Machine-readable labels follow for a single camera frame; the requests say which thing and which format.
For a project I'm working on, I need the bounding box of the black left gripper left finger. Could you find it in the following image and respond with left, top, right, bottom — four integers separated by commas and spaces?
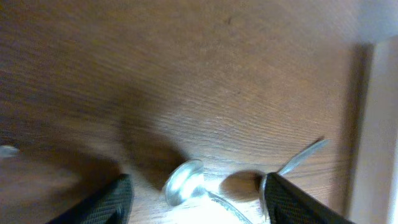
49, 174, 134, 224

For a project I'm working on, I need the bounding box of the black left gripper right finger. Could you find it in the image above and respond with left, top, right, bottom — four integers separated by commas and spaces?
263, 172, 352, 224

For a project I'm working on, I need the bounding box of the steel spoon plain handle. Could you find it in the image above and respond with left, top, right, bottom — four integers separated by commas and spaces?
259, 139, 329, 218

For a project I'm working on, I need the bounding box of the steel spoon patterned handle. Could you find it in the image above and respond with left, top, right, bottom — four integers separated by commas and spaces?
164, 159, 252, 224

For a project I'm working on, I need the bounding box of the pink plastic knife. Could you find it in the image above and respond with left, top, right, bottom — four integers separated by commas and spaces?
0, 145, 19, 159

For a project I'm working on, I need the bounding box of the white cutlery tray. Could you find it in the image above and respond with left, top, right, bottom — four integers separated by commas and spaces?
348, 37, 397, 223

